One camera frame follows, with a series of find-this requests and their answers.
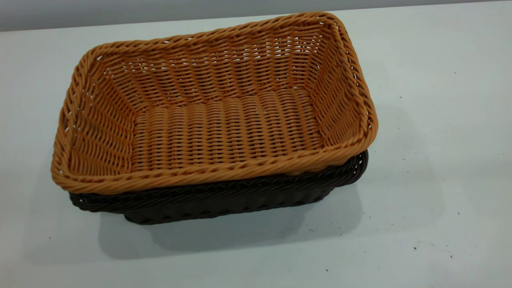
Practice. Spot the black woven basket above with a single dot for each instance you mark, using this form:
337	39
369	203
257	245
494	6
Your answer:
220	200

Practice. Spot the orange woven basket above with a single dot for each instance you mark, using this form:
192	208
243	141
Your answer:
224	128

